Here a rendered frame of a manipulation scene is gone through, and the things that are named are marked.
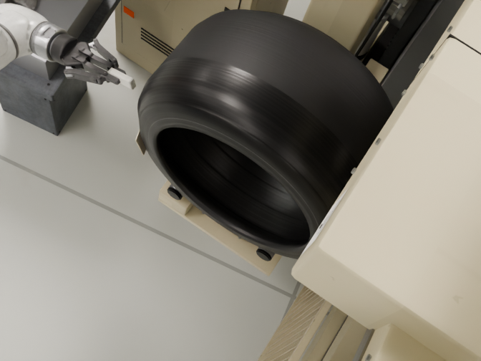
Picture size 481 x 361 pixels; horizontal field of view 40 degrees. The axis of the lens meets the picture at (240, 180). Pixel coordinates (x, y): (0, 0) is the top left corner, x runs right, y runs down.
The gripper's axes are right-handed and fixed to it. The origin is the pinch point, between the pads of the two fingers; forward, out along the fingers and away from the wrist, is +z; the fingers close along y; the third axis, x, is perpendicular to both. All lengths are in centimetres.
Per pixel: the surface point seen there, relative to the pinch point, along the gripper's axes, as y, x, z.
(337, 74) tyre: 9, -25, 53
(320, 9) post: 26, -20, 39
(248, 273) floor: 10, 118, 23
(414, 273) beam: -32, -50, 84
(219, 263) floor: 7, 115, 11
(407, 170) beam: -20, -52, 77
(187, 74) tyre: -6.0, -25.5, 28.1
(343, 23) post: 26, -19, 45
